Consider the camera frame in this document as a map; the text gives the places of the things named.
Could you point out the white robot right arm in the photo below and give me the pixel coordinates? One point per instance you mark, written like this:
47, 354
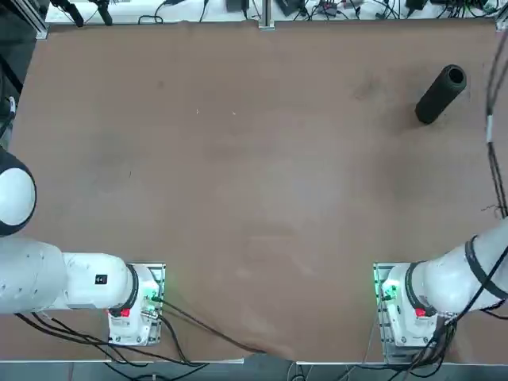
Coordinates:
448, 274

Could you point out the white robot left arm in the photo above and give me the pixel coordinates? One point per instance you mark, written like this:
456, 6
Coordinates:
79, 278

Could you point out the black cylindrical vase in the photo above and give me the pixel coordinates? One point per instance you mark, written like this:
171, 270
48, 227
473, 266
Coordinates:
438, 97

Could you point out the black power adapter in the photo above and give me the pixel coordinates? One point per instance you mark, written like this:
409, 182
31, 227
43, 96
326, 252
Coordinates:
237, 5
416, 4

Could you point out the grey power brick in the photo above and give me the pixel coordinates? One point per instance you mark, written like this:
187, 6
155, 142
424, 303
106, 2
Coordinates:
291, 6

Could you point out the black device with red plugs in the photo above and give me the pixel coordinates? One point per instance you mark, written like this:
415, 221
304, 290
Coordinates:
329, 8

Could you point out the black tripod leg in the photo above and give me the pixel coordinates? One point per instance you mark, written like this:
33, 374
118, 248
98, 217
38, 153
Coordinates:
75, 16
106, 16

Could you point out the white table edge bracket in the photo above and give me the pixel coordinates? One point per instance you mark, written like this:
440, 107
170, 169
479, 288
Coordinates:
266, 27

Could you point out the aluminium profile post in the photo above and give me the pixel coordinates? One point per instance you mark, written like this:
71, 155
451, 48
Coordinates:
266, 12

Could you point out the aluminium frame rail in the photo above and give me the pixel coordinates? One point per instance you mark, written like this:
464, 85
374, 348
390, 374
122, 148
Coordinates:
39, 24

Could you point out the aluminium frame corner bracket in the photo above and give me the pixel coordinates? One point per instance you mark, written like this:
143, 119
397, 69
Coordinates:
502, 21

